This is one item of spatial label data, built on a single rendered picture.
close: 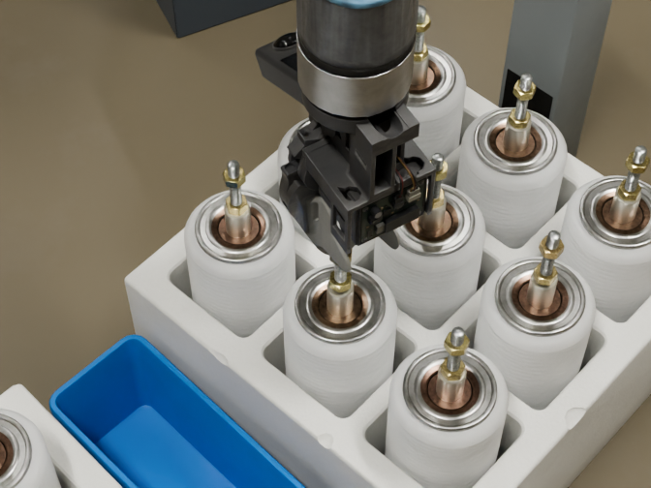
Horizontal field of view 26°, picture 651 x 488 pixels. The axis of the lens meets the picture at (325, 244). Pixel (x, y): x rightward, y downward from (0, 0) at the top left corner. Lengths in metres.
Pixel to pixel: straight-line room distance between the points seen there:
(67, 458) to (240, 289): 0.20
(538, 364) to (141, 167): 0.58
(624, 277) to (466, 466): 0.23
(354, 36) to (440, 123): 0.48
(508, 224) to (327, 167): 0.37
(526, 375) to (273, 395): 0.22
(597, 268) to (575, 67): 0.27
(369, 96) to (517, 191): 0.40
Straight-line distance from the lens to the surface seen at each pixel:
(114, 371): 1.34
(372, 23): 0.84
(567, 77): 1.43
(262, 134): 1.61
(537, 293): 1.17
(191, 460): 1.39
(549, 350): 1.17
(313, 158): 0.97
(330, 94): 0.89
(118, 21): 1.74
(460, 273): 1.22
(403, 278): 1.23
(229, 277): 1.20
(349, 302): 1.15
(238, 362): 1.23
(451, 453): 1.13
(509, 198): 1.27
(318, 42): 0.86
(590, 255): 1.23
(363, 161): 0.92
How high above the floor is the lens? 1.24
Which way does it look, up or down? 55 degrees down
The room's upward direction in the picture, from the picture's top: straight up
